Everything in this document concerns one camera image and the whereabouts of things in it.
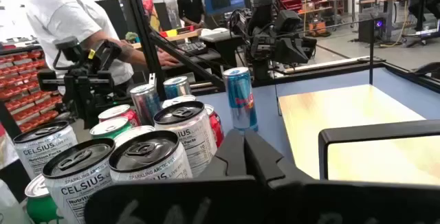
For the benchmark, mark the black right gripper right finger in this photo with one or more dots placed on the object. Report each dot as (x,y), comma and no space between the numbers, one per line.
(264,162)

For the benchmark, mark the wooden workbench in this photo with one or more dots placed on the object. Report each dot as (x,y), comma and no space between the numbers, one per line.
(381,0)
(185,35)

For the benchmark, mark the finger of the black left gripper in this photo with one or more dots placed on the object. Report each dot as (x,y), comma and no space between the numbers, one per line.
(290,50)
(309,47)

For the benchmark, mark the black workstation desk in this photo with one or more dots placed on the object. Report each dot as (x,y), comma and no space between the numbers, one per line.
(220,50)

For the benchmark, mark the black computer case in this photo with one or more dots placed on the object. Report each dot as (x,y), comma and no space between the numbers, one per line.
(368,31)

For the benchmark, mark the yellow red box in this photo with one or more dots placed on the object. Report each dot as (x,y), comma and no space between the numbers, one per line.
(175,32)

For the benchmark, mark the black keyboard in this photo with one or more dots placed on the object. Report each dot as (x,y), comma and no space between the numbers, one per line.
(192,47)

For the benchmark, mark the person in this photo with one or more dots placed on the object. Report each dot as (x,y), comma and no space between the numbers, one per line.
(62,11)
(190,4)

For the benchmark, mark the blue table mat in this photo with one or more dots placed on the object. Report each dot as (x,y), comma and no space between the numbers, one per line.
(269,114)

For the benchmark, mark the black rig with yellow tag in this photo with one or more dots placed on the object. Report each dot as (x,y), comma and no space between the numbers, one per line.
(86,93)

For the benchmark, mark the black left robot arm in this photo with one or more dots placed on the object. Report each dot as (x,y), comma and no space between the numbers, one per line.
(261,11)

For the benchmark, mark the white Celsius can black lid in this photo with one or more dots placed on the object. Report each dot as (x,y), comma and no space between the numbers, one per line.
(189,138)

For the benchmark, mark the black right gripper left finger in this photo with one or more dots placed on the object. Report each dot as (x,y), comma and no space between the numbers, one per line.
(227,162)

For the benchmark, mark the black office chair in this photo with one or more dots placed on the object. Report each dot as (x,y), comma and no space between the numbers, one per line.
(424,7)

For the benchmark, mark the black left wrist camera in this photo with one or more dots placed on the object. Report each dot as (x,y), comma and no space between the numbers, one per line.
(288,22)

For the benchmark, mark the orange machine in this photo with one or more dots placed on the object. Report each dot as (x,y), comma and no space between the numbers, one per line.
(317,28)

